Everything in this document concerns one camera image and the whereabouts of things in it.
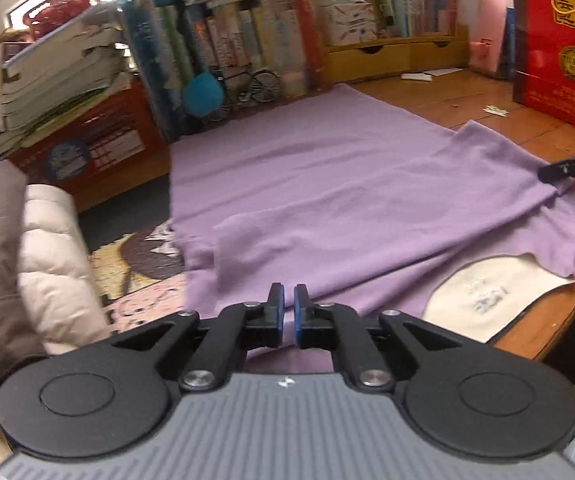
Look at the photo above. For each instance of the purple fleece garment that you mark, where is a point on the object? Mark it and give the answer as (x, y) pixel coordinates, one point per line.
(342, 185)

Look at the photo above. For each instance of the red plastic basket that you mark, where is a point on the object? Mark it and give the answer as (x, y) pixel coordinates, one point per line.
(57, 5)

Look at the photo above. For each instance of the white paper slip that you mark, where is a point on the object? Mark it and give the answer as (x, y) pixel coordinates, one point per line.
(427, 75)

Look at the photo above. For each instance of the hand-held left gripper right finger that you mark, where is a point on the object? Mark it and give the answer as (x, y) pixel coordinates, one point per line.
(298, 312)

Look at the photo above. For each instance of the pink box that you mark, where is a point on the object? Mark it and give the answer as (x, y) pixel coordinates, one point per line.
(487, 35)

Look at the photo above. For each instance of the row of upright books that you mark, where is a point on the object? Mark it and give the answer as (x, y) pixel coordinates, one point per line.
(247, 45)

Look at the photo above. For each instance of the red plastic crate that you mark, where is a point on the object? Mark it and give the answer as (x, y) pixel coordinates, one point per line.
(107, 145)

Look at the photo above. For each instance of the brown-haired doll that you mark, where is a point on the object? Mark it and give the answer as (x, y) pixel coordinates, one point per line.
(12, 36)

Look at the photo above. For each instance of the blue pom-pom ball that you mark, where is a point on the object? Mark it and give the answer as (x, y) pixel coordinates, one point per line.
(203, 94)

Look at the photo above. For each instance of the cream puffer jacket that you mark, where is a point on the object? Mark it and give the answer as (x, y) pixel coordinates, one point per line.
(52, 260)

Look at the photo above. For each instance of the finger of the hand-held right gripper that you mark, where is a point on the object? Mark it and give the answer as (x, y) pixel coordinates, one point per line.
(572, 166)

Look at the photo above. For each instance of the miniature bicycle model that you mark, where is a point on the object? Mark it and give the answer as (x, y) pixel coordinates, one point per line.
(265, 85)

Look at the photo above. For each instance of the red gift bag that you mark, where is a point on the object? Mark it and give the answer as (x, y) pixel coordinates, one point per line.
(557, 35)

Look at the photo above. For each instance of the wooden drawer organiser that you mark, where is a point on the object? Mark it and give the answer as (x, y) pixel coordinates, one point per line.
(367, 62)

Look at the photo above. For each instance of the printed desk mat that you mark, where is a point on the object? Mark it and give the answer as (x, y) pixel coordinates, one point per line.
(137, 260)

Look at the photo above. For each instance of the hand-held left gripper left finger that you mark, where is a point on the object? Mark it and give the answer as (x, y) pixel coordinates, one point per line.
(277, 310)

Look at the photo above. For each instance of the stack of flat books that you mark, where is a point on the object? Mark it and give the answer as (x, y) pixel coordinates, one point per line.
(57, 90)

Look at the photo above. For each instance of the books on wooden organiser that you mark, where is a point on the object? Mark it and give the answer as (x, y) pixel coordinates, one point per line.
(392, 0)

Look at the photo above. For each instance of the small white wrapper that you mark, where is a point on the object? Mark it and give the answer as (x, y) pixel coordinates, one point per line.
(496, 110)

